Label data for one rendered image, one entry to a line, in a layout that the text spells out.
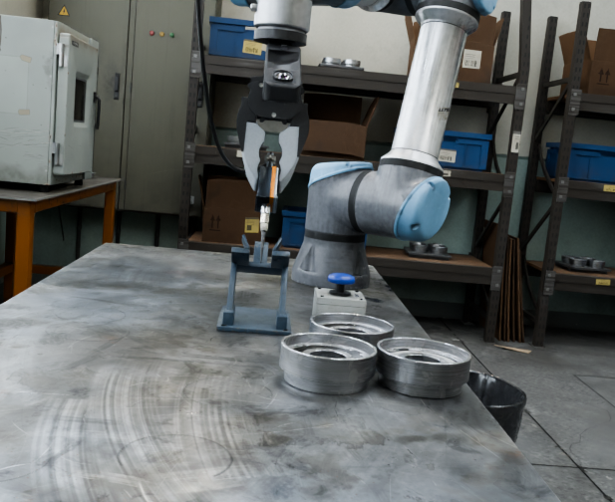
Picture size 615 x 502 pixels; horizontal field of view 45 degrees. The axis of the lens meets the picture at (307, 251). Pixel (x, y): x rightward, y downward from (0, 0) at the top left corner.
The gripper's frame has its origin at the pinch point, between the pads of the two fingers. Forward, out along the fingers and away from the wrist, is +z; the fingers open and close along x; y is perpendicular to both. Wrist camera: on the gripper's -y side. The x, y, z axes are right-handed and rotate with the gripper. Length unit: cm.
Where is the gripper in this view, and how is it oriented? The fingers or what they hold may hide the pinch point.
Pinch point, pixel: (267, 182)
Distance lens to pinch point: 101.2
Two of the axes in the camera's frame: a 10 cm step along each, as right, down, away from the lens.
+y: -0.5, -1.4, 9.9
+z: -0.9, 9.9, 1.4
